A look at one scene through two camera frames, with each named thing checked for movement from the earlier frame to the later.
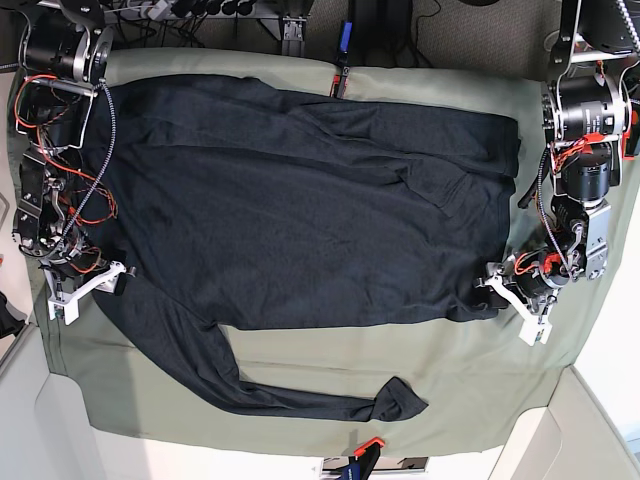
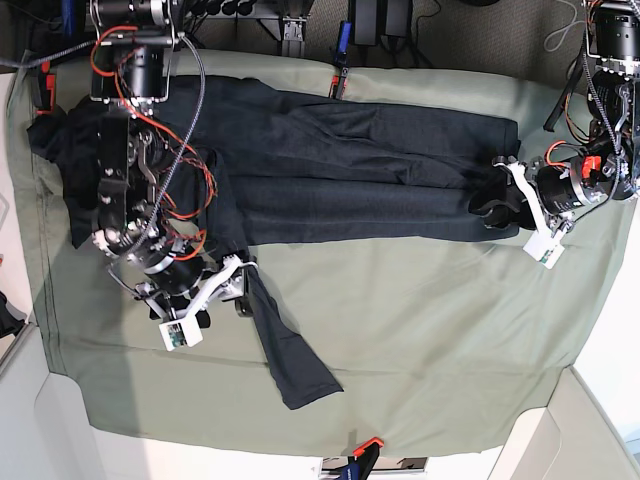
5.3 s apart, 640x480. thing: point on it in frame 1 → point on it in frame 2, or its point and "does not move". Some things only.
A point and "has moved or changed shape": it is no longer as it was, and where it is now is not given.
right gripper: x=532 y=278 → x=526 y=213
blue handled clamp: x=345 y=36 does not move
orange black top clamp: x=340 y=83 does not move
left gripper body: x=68 y=276 → x=229 y=284
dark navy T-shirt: x=245 y=204 has moved or changed shape
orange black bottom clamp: x=366 y=456 does not move
